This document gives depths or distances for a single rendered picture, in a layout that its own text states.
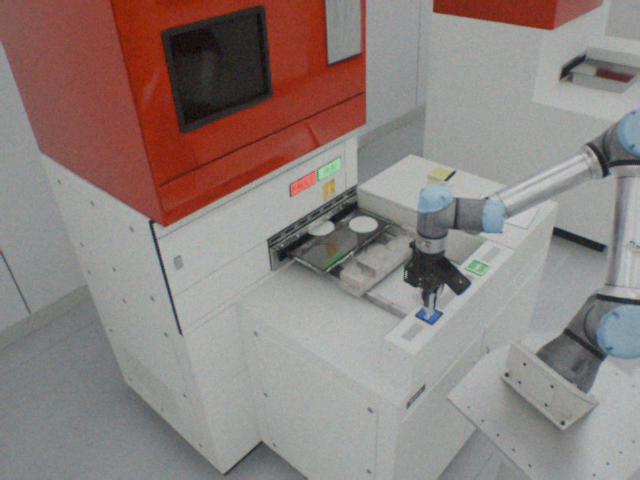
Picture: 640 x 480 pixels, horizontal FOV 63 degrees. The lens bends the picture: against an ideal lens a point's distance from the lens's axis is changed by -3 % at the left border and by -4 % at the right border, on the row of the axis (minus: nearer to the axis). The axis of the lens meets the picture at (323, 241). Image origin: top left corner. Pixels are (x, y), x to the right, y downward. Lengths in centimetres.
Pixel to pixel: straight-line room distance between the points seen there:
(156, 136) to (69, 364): 186
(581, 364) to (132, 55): 122
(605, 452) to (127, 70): 137
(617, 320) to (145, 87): 111
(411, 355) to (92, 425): 167
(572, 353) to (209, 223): 99
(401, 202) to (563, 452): 96
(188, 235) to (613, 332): 106
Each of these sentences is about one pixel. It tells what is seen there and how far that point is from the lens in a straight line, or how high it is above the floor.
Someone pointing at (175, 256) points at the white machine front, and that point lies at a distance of 150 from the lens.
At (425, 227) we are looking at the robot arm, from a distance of 124.
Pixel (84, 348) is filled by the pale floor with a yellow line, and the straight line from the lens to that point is 300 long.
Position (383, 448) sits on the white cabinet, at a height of 60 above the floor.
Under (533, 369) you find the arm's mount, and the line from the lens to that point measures 141.
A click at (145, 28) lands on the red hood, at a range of 123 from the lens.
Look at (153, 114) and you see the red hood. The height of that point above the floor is 151.
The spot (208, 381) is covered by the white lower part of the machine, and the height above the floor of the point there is 58.
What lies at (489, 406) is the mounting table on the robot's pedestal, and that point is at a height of 82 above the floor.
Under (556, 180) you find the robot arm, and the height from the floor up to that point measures 131.
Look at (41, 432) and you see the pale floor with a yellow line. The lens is 272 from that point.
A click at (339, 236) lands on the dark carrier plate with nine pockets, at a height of 90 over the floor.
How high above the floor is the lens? 194
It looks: 35 degrees down
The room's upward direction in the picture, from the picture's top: 3 degrees counter-clockwise
